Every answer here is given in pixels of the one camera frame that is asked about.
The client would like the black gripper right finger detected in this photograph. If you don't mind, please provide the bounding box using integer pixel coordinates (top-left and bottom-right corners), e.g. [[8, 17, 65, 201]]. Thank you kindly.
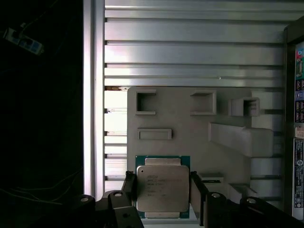
[[189, 170, 304, 228]]

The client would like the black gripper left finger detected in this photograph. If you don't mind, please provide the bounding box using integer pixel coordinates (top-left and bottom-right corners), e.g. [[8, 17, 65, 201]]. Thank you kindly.
[[30, 170, 144, 228]]

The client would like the silver CPU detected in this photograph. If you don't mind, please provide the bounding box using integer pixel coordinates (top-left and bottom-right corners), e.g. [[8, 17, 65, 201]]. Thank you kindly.
[[134, 155, 190, 219]]

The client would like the grey parts rack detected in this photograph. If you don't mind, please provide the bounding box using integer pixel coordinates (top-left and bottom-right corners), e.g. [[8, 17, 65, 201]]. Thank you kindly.
[[127, 86, 274, 226]]

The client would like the open grey PC case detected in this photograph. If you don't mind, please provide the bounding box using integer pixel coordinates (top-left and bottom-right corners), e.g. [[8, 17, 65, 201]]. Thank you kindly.
[[283, 18, 304, 223]]

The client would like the white power strip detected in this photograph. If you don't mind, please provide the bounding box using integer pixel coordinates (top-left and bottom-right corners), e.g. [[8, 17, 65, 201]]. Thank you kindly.
[[2, 22, 46, 57]]

